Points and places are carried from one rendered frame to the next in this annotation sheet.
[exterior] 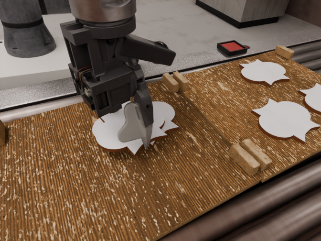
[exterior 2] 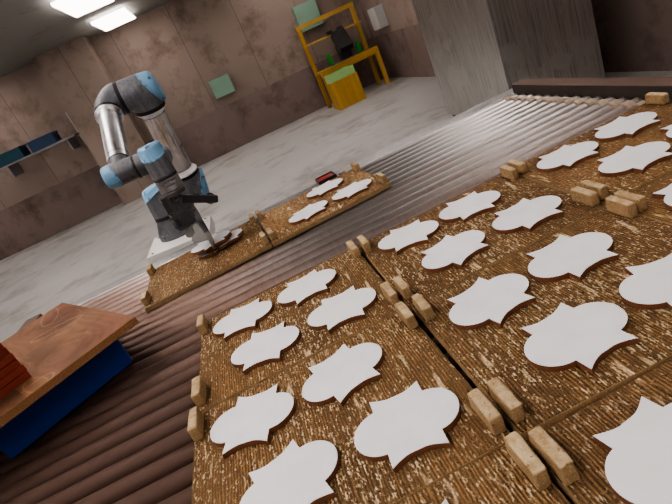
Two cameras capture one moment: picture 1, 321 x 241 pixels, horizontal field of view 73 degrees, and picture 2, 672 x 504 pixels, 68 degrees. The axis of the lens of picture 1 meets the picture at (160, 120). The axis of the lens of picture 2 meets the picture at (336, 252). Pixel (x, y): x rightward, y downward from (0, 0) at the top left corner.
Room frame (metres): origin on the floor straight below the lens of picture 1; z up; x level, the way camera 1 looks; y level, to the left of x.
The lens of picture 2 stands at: (-1.07, -0.84, 1.41)
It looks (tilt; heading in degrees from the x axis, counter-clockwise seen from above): 22 degrees down; 21
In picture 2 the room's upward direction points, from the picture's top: 25 degrees counter-clockwise
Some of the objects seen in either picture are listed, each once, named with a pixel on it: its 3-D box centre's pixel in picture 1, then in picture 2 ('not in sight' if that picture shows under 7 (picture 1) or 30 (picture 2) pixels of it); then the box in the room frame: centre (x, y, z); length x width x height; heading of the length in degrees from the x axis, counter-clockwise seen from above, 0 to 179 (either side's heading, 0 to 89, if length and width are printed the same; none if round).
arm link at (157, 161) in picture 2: not in sight; (156, 161); (0.28, 0.07, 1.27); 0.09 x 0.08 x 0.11; 26
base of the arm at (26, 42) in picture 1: (26, 33); (172, 223); (0.70, 0.44, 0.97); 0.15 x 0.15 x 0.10
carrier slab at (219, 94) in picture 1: (270, 95); (319, 202); (0.46, -0.28, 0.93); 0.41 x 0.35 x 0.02; 118
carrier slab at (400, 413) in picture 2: not in sight; (320, 421); (-0.57, -0.52, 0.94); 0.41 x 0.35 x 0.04; 115
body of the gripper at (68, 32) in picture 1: (107, 63); (181, 208); (0.27, 0.08, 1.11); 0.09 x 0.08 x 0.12; 131
